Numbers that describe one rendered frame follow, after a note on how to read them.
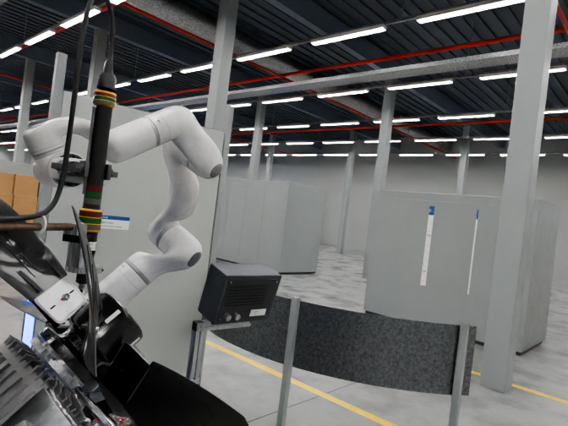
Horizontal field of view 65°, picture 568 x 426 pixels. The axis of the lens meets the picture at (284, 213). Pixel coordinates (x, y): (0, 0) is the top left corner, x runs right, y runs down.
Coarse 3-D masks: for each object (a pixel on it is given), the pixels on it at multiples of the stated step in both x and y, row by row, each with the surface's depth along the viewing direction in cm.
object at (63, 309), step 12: (60, 288) 83; (72, 288) 85; (36, 300) 77; (48, 300) 79; (60, 300) 81; (72, 300) 83; (84, 300) 85; (48, 312) 77; (60, 312) 79; (72, 312) 81
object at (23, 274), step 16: (0, 208) 84; (0, 240) 78; (16, 240) 81; (32, 240) 85; (0, 256) 76; (16, 256) 78; (32, 256) 81; (48, 256) 85; (0, 272) 74; (16, 272) 76; (32, 272) 79; (48, 272) 82; (64, 272) 85; (16, 288) 75; (32, 288) 77; (48, 288) 80
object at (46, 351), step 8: (32, 344) 76; (40, 344) 76; (40, 352) 74; (48, 352) 75; (48, 360) 74; (56, 360) 74; (56, 368) 74; (64, 368) 76; (64, 376) 74; (72, 376) 76; (72, 384) 75; (80, 384) 78
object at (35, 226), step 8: (0, 224) 69; (8, 224) 70; (16, 224) 72; (24, 224) 73; (32, 224) 75; (40, 224) 77; (48, 224) 79; (56, 224) 81; (64, 224) 83; (72, 224) 85
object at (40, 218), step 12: (108, 0) 87; (84, 24) 82; (84, 36) 82; (108, 48) 90; (72, 96) 81; (72, 108) 81; (72, 120) 82; (72, 132) 82; (60, 180) 81; (60, 192) 81; (0, 216) 69; (12, 216) 71; (24, 216) 73; (36, 216) 76
